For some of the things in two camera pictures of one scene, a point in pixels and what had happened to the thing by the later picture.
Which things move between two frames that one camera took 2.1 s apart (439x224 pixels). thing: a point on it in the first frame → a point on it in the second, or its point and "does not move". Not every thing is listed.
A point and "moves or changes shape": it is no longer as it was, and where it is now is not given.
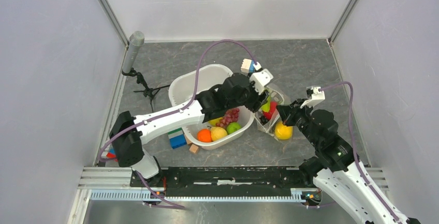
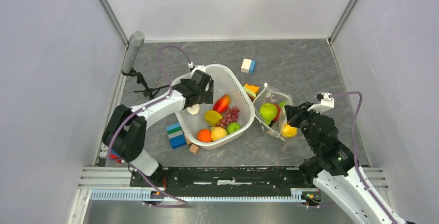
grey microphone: (136, 39) does not move
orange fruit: (204, 135) does not move
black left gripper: (258, 101) → (207, 97)
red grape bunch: (231, 116) does not move
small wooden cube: (194, 149) does not move
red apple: (273, 106) moves or changes shape
